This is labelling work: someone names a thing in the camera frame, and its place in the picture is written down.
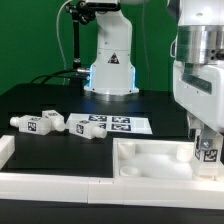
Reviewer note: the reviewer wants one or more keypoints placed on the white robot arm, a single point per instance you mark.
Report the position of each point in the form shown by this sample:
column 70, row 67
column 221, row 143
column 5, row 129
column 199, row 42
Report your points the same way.
column 200, row 41

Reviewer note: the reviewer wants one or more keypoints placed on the white left fence bar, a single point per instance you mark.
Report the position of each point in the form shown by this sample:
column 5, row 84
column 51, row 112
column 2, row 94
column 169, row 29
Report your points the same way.
column 7, row 148

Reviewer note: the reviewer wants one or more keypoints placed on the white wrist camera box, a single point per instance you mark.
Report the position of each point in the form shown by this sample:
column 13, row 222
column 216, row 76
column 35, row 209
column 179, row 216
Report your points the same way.
column 173, row 48

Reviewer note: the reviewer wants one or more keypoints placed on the paper sheet with tags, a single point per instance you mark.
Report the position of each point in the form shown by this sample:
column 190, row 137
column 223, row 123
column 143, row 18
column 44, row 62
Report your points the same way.
column 113, row 123

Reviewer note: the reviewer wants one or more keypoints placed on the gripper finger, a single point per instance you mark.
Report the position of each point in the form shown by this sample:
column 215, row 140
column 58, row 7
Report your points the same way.
column 210, row 144
column 194, row 124

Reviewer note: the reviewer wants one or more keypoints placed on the black camera stand pole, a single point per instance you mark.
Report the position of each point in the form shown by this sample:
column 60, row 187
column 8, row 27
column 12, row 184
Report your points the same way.
column 80, row 14

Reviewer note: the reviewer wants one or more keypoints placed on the white fence bar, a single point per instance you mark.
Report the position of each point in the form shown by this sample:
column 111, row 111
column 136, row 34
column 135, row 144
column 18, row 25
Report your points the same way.
column 124, row 191
column 7, row 148

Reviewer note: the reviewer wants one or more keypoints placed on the white front fence bar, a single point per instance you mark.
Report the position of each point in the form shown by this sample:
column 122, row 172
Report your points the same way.
column 124, row 191

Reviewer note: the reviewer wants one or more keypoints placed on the white square tabletop part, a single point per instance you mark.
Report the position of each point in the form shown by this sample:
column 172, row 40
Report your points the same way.
column 161, row 160

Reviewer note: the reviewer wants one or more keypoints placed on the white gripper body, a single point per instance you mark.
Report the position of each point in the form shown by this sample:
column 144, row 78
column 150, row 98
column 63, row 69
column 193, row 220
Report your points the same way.
column 200, row 90

